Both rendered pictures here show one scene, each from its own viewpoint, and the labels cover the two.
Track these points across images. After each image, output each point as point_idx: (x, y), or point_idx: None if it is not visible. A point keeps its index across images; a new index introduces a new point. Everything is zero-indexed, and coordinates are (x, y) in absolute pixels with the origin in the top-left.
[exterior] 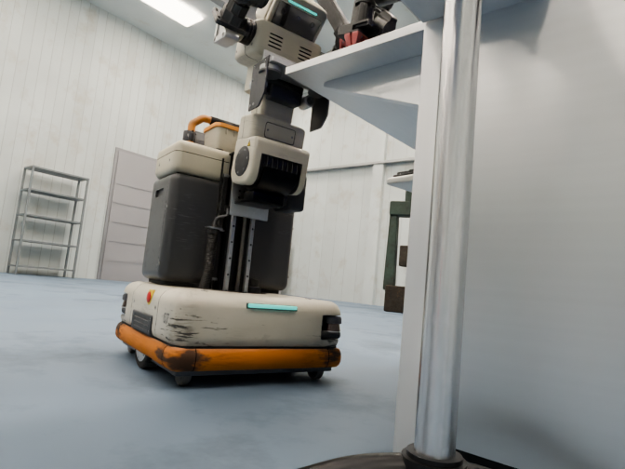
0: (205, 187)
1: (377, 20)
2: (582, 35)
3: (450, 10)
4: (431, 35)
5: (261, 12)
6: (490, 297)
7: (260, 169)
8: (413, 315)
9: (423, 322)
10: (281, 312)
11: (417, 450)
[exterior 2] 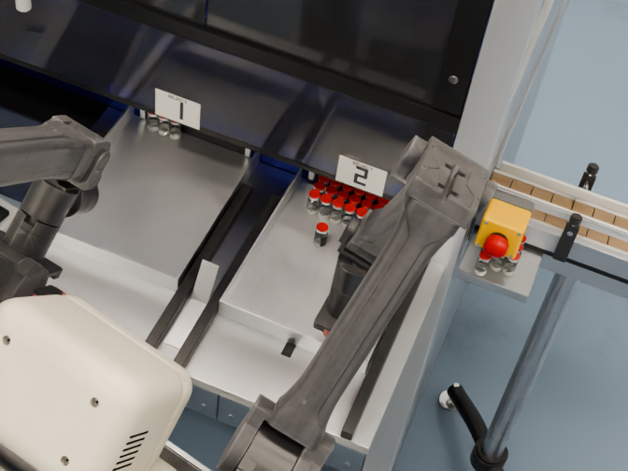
0: None
1: (85, 204)
2: None
3: (570, 304)
4: (451, 278)
5: (133, 469)
6: (425, 374)
7: None
8: (402, 434)
9: (513, 422)
10: None
11: (499, 457)
